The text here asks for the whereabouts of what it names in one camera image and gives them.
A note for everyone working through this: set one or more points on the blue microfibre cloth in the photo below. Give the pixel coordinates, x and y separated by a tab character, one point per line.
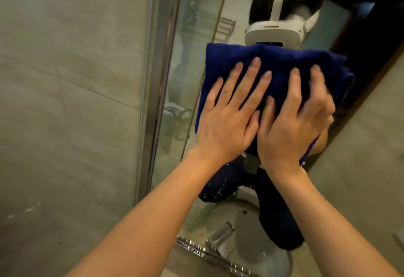
277	58

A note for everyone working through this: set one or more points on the person's right forearm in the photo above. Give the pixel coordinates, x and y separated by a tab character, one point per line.
331	232

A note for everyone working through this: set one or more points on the silver framed wall mirror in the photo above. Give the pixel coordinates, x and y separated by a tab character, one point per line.
363	144

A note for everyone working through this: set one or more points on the person's left forearm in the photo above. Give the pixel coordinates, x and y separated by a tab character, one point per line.
148	223

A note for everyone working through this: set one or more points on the glass shower enclosure gold frame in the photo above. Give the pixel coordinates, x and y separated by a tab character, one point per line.
79	96

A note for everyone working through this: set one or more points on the person's left hand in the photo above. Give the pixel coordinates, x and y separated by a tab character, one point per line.
224	131

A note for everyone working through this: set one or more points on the person's right hand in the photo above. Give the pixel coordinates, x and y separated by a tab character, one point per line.
290	137

